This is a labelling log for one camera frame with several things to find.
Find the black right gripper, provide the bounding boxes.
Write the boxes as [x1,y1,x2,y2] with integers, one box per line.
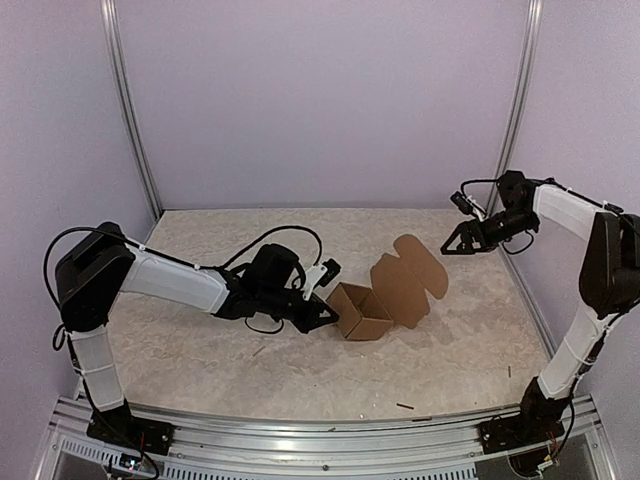
[441,207,536,254]

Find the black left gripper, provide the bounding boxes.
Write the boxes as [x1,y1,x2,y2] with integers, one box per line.
[259,285,339,334]

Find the brown cardboard box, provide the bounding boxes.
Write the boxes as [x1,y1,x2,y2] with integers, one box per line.
[327,234,449,341]

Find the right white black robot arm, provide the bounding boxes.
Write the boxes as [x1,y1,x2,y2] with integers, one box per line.
[440,170,639,454]

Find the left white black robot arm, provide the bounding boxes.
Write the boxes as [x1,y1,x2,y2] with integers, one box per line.
[42,221,341,456]

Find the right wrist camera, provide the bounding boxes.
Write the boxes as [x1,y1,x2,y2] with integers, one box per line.
[450,191,487,221]

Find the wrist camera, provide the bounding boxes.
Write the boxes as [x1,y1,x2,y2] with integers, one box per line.
[302,258,341,301]
[450,191,487,221]

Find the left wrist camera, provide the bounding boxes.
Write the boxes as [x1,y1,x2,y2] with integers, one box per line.
[302,258,341,301]

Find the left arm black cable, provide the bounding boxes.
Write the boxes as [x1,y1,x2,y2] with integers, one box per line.
[219,225,324,335]

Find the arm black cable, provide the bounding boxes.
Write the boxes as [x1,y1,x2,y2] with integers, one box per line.
[460,175,556,201]
[219,225,324,335]

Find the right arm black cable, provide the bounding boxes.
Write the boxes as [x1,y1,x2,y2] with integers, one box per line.
[460,175,556,201]

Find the right aluminium corner post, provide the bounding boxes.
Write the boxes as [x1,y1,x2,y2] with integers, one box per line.
[482,0,544,221]

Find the aluminium corner post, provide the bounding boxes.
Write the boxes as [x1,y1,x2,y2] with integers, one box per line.
[100,0,164,222]
[482,0,544,221]

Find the front aluminium frame rail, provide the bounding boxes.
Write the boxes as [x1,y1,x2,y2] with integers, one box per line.
[27,394,621,479]

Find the left aluminium corner post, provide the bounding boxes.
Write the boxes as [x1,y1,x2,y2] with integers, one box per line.
[100,0,164,222]

